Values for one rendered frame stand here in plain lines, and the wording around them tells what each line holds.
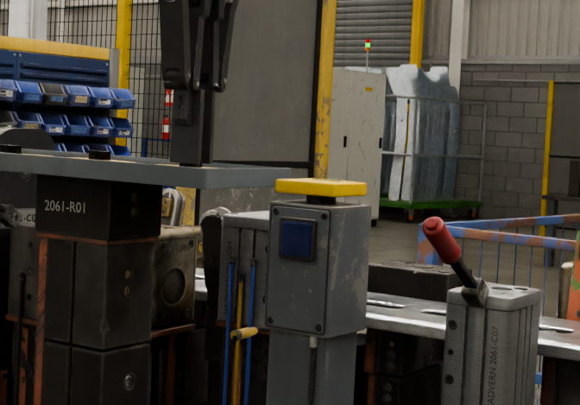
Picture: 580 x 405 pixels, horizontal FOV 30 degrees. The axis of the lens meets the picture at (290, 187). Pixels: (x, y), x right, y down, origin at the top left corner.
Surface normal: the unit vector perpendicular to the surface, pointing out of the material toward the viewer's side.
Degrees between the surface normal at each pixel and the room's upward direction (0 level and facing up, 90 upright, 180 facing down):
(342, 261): 90
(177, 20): 100
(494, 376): 90
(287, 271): 90
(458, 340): 90
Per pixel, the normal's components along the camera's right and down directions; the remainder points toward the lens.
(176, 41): -0.39, 0.19
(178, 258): 0.84, 0.07
